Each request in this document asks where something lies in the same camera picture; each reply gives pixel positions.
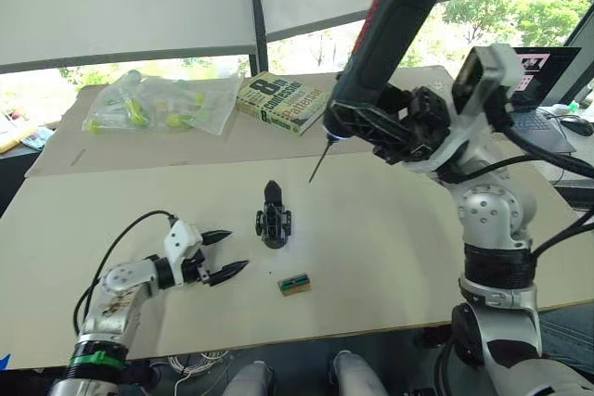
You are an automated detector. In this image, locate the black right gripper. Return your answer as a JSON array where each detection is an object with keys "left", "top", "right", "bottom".
[{"left": 326, "top": 83, "right": 455, "bottom": 166}]

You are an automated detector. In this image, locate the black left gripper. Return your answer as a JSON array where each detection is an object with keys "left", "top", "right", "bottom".
[{"left": 183, "top": 229, "right": 251, "bottom": 287}]

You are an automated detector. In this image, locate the dark blue electric screwdriver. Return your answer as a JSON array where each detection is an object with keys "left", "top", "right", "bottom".
[{"left": 307, "top": 0, "right": 467, "bottom": 183}]

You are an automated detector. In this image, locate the black loose gripper body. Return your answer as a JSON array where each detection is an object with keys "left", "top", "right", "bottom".
[{"left": 253, "top": 200, "right": 294, "bottom": 250}]

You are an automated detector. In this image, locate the small green wooden bit holder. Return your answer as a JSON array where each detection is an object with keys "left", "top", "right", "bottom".
[{"left": 278, "top": 272, "right": 311, "bottom": 297}]

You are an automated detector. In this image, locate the brown cardboard sheet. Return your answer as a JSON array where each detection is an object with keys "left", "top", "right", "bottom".
[{"left": 25, "top": 65, "right": 458, "bottom": 179}]

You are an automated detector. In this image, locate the grey rounded robot leg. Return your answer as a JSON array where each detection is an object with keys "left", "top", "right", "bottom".
[
  {"left": 331, "top": 350, "right": 389, "bottom": 396},
  {"left": 222, "top": 361, "right": 279, "bottom": 396}
]

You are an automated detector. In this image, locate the clear bag of yellow-green parts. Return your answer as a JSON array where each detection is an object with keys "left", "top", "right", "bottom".
[{"left": 82, "top": 70, "right": 246, "bottom": 136}]

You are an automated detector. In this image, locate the dark laptop with pink screen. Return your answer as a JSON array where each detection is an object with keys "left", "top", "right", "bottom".
[{"left": 508, "top": 45, "right": 584, "bottom": 156}]

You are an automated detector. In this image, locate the black computer mouse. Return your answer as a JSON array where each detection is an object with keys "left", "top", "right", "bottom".
[{"left": 560, "top": 116, "right": 594, "bottom": 136}]

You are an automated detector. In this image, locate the yellow papers pile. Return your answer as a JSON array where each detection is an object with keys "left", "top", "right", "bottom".
[{"left": 0, "top": 108, "right": 61, "bottom": 156}]

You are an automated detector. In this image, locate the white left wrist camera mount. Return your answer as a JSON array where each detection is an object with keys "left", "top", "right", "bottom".
[{"left": 162, "top": 219, "right": 205, "bottom": 287}]

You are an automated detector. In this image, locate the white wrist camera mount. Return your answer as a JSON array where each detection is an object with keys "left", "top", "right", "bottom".
[
  {"left": 398, "top": 43, "right": 528, "bottom": 174},
  {"left": 162, "top": 219, "right": 205, "bottom": 287}
]

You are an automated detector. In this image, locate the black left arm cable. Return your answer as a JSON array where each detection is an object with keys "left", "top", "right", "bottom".
[{"left": 72, "top": 210, "right": 180, "bottom": 338}]

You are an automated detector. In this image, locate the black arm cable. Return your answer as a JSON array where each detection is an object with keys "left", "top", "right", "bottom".
[
  {"left": 445, "top": 103, "right": 594, "bottom": 258},
  {"left": 72, "top": 210, "right": 180, "bottom": 338}
]

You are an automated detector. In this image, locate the white coiled wire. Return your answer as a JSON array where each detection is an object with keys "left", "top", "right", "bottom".
[{"left": 164, "top": 351, "right": 233, "bottom": 396}]

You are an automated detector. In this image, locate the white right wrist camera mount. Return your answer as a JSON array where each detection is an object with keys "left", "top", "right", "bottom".
[{"left": 398, "top": 43, "right": 528, "bottom": 174}]

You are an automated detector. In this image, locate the dark window frame post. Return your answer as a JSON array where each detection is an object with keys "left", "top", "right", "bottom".
[{"left": 245, "top": 0, "right": 270, "bottom": 77}]

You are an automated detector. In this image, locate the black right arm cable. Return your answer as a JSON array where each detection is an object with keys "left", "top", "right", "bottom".
[{"left": 445, "top": 103, "right": 594, "bottom": 258}]

